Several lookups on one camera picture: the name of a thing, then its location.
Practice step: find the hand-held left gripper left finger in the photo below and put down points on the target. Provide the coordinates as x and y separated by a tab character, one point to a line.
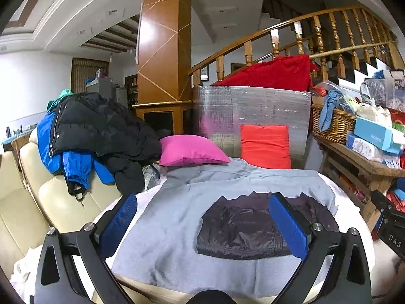
121	220

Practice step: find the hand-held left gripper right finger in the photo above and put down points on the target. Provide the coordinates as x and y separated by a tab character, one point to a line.
288	224

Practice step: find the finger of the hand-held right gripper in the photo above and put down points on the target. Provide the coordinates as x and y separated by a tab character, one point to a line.
381	202

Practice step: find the dark navy quilted jacket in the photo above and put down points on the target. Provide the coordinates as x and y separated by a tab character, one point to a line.
240	228

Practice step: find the grey blanket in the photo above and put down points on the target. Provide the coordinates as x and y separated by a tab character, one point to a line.
164	228

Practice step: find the wooden side table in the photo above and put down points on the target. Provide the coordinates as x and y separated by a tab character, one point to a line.
364	161

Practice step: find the clear plastic bag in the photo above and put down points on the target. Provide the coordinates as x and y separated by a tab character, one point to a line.
152	177

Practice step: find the white patterned tissue box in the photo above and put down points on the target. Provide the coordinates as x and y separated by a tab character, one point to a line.
364	147

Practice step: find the cream leather sofa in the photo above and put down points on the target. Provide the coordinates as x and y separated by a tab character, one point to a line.
57	202

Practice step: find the light blue cardboard box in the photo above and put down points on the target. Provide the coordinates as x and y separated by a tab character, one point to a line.
373	134

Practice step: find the orange-red pillow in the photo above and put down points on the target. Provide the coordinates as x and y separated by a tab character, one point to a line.
264	145

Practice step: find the wicker basket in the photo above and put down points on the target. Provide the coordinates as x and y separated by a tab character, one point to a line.
338	126

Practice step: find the pink pillow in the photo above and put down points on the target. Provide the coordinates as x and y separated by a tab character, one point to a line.
189	150

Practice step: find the black puffer jacket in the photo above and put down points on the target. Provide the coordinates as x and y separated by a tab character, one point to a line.
104	123

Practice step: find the blue jacket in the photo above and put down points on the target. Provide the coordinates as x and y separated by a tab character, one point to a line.
46	145

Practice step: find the blue cloth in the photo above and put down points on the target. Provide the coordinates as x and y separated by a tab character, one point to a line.
326	110

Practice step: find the white sheet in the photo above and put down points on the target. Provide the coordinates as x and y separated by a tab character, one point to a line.
22	269

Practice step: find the black speckled bag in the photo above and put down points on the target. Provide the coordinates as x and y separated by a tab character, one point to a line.
373	90

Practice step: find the silver foil insulation panel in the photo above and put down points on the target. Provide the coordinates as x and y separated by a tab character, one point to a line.
269	104

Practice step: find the teal garment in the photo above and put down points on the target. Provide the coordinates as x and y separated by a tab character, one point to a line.
63	94

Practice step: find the brown slatted door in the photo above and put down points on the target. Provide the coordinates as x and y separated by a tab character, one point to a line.
80	74

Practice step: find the red blanket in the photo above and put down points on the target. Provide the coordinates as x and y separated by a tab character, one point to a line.
272	72

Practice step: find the framed picture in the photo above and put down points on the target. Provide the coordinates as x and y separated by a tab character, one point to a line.
205	74

